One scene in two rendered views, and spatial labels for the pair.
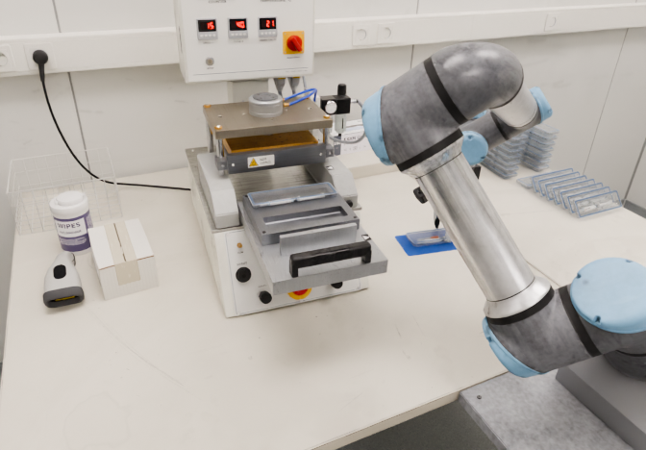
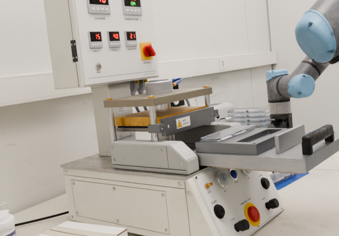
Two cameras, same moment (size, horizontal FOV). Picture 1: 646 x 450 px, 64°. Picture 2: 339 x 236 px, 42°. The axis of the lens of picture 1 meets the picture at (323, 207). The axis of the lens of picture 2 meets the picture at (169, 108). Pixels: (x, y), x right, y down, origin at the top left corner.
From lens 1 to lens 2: 0.82 m
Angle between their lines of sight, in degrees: 37
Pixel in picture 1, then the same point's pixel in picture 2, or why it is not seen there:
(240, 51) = (116, 58)
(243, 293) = (225, 229)
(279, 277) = (302, 157)
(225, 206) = (187, 153)
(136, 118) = not seen: outside the picture
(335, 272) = (324, 149)
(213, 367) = not seen: outside the picture
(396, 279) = (292, 199)
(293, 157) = (199, 117)
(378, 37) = not seen: hidden behind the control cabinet
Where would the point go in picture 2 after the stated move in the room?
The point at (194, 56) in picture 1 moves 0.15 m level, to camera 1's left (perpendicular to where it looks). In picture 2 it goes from (88, 62) to (33, 67)
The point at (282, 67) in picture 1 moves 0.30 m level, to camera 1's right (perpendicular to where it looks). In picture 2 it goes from (142, 70) to (218, 62)
